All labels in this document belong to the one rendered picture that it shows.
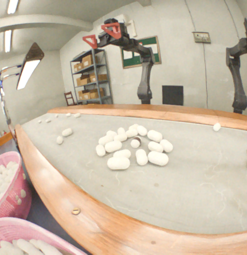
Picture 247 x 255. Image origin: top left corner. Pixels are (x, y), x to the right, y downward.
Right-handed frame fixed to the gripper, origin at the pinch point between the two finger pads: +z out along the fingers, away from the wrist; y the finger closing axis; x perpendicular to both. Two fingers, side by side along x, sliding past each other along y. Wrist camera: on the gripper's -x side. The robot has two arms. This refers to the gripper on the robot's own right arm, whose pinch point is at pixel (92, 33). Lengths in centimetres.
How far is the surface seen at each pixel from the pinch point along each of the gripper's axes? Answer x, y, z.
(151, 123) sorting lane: 33.3, 16.2, -2.2
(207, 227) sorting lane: 33, 33, 22
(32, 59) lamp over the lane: 3.0, -15.7, 17.3
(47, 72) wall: -90, -431, -130
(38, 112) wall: 58, -431, -51
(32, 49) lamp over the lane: -0.8, -14.9, 17.1
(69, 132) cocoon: 31.9, -4.1, 13.5
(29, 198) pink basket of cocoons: 38, 3, 35
